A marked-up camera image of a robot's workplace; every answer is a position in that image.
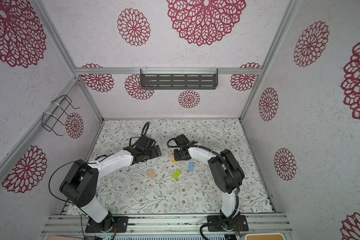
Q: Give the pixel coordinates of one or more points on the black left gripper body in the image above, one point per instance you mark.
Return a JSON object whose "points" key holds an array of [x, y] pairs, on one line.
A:
{"points": [[152, 153]]}

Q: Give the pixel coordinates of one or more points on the light blue wood block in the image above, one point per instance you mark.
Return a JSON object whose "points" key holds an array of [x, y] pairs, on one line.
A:
{"points": [[191, 167]]}

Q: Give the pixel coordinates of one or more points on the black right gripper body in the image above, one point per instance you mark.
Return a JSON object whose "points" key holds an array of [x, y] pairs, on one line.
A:
{"points": [[178, 155]]}

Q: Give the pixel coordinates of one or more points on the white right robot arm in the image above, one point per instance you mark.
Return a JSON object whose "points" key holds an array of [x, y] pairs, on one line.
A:
{"points": [[225, 169]]}

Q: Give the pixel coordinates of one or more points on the orange supermarket wood block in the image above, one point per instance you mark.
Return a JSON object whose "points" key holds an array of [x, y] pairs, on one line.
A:
{"points": [[173, 158]]}

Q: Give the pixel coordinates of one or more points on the plain tan wood block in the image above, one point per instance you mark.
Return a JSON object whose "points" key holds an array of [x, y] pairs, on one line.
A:
{"points": [[151, 174]]}

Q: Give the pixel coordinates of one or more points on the lime green wood block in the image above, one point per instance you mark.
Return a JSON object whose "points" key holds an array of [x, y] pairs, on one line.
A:
{"points": [[176, 174]]}

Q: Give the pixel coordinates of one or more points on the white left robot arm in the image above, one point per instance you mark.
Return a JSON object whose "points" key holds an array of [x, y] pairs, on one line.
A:
{"points": [[81, 182]]}

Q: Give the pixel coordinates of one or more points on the black wire wall rack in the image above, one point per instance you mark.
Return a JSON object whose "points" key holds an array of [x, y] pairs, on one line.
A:
{"points": [[51, 119]]}

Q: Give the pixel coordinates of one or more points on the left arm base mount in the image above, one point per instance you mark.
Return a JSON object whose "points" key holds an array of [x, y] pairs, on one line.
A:
{"points": [[114, 224]]}

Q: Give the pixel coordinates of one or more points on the dark grey wall shelf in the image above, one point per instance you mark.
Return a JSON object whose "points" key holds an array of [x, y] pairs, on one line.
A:
{"points": [[179, 80]]}

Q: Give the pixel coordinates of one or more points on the orange topped white box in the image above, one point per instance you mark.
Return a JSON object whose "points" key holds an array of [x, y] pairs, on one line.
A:
{"points": [[264, 236]]}

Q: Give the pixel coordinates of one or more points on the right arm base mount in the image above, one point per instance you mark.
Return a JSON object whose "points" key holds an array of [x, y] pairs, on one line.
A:
{"points": [[238, 223]]}

